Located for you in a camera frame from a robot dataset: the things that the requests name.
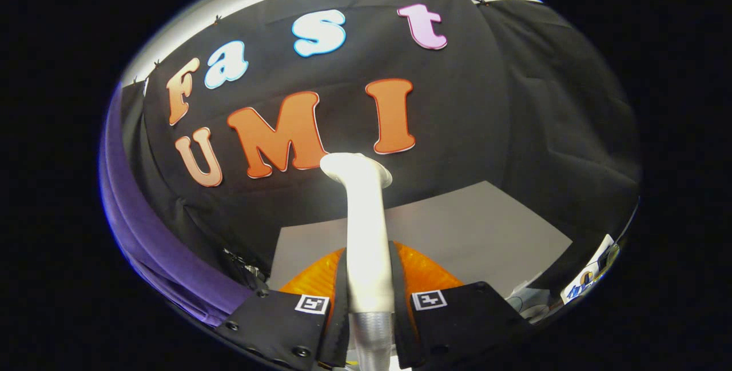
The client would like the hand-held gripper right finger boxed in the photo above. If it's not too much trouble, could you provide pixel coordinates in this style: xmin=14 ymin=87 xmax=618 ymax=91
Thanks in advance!
xmin=389 ymin=241 xmax=532 ymax=370

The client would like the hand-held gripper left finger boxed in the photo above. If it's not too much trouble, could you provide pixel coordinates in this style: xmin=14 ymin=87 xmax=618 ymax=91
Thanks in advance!
xmin=214 ymin=248 xmax=351 ymax=371

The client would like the white garment steamer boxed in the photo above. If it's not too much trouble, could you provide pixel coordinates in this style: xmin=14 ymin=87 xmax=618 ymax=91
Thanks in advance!
xmin=319 ymin=153 xmax=396 ymax=371

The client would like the purple corduroy jacket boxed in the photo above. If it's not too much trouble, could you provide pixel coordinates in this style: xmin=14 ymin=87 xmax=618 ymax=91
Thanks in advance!
xmin=98 ymin=82 xmax=255 ymax=327

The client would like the grey topped white cabinet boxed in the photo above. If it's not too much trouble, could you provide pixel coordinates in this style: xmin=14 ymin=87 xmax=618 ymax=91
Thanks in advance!
xmin=268 ymin=181 xmax=574 ymax=297

